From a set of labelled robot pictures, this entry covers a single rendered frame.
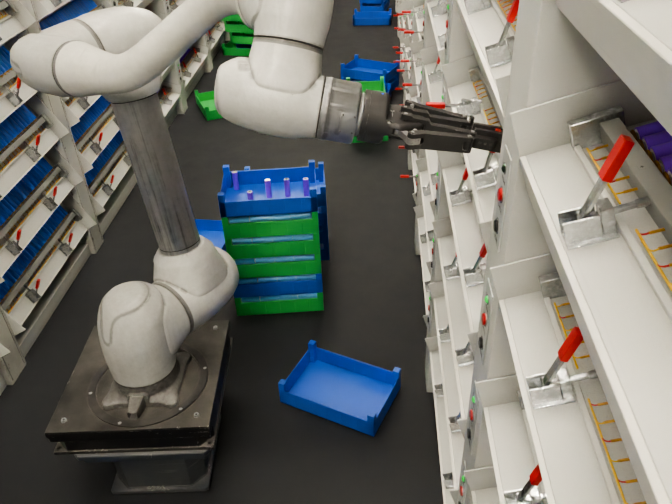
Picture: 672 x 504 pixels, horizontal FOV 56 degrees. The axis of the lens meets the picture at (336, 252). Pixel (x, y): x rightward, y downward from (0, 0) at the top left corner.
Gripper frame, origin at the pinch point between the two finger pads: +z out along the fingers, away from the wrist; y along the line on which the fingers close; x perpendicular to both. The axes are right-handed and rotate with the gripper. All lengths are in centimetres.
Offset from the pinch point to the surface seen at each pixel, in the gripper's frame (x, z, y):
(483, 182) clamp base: -6.9, 0.3, 1.0
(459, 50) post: -0.5, -0.8, -42.6
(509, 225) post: 1.8, -3.0, 27.4
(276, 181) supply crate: -69, -38, -97
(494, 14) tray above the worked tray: 12.5, -0.8, -20.8
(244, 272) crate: -93, -43, -76
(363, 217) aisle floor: -104, -3, -140
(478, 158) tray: -7.4, 0.9, -8.4
